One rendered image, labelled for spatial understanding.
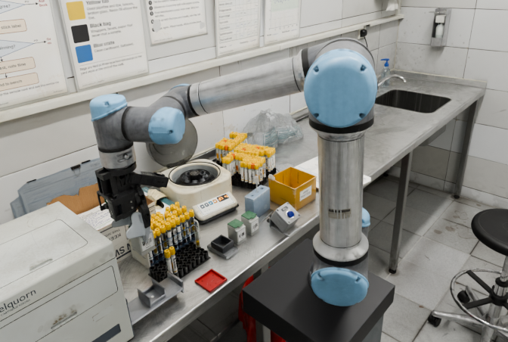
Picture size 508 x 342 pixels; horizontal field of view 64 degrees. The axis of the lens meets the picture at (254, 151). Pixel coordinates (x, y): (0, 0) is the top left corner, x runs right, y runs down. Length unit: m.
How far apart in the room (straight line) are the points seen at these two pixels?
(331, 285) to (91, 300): 0.52
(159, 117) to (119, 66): 0.78
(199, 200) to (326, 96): 0.92
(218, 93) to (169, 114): 0.13
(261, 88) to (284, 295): 0.54
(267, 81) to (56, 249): 0.58
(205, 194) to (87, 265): 0.65
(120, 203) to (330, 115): 0.51
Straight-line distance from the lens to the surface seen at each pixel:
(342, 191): 0.78
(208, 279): 1.27
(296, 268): 1.18
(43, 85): 1.49
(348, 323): 1.07
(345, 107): 0.68
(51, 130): 1.54
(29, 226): 1.11
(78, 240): 1.00
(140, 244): 1.05
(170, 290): 1.20
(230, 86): 0.89
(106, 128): 0.89
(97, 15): 1.54
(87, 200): 1.59
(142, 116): 0.85
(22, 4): 1.44
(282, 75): 0.85
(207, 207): 1.51
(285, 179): 1.64
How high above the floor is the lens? 1.71
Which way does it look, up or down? 24 degrees down
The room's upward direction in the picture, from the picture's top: 2 degrees counter-clockwise
